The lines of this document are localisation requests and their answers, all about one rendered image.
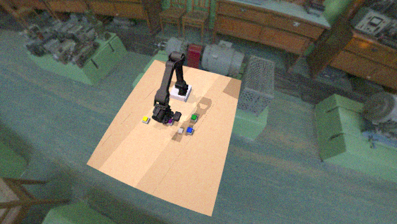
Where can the purple button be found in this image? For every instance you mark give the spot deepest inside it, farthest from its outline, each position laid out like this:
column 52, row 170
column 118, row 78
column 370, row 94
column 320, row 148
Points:
column 170, row 122

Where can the green button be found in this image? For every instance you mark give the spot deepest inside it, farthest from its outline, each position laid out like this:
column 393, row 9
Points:
column 193, row 118

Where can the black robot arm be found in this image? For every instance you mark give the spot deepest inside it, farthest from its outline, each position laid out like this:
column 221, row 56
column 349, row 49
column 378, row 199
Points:
column 175, row 62

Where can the yellow button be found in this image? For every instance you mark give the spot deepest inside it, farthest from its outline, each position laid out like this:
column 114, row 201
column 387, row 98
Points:
column 146, row 120

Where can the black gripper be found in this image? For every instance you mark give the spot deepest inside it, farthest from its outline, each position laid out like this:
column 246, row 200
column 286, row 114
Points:
column 175, row 116

